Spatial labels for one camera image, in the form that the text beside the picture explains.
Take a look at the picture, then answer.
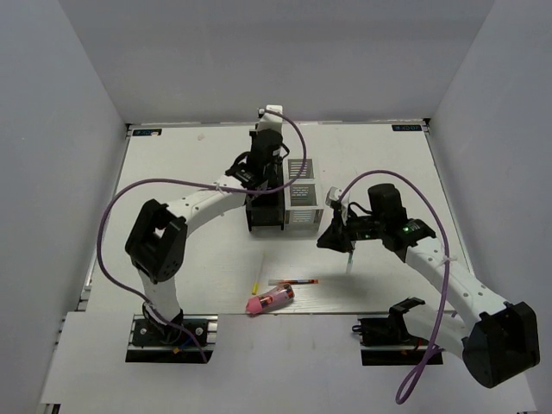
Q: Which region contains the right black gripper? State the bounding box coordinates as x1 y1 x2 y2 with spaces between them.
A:
317 207 386 254

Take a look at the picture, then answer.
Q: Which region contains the green capped pen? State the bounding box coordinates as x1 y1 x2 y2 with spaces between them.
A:
346 250 354 274

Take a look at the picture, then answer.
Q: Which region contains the red pen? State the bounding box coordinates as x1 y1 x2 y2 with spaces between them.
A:
267 279 319 285

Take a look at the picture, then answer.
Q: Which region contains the pink pencil case tube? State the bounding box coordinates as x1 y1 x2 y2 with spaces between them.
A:
245 284 295 316

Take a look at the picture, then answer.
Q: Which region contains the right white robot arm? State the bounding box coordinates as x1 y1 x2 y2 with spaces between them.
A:
317 184 540 388

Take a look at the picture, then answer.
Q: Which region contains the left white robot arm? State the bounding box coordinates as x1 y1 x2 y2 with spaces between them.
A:
125 129 283 344

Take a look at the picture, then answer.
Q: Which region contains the black slatted organizer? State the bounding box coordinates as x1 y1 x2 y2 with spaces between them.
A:
246 154 285 231

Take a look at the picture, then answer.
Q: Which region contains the white slatted organizer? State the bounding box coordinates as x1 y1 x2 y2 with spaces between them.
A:
284 158 324 231

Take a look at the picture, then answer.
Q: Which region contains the right corner label sticker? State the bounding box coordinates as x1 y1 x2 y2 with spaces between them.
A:
392 124 423 132

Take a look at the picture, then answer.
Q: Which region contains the corner label sticker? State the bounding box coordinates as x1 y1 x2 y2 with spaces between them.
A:
392 124 423 132
132 129 162 136

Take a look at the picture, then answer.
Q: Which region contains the left corner label sticker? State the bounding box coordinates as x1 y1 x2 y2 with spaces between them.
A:
132 129 162 136

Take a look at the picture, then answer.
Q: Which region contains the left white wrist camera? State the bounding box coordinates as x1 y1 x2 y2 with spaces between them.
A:
255 104 283 134

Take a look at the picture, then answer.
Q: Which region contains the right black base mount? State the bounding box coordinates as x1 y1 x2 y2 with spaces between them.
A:
351 316 429 367

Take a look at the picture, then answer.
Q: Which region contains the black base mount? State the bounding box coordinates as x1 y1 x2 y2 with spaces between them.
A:
351 316 429 367
125 315 218 364

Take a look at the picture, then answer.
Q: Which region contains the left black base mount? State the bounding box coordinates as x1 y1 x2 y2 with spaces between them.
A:
125 315 218 364

